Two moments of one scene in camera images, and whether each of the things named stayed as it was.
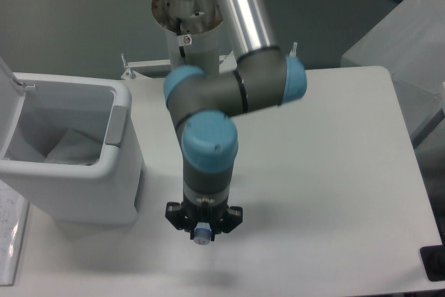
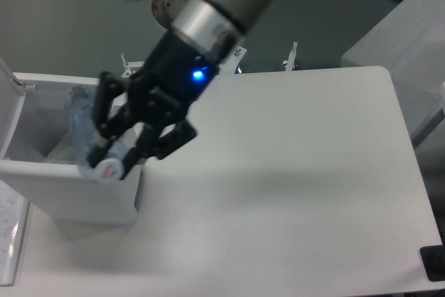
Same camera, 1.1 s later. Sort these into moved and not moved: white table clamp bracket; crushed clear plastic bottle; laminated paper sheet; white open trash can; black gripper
Moved: crushed clear plastic bottle; black gripper
Not moved: laminated paper sheet; white open trash can; white table clamp bracket
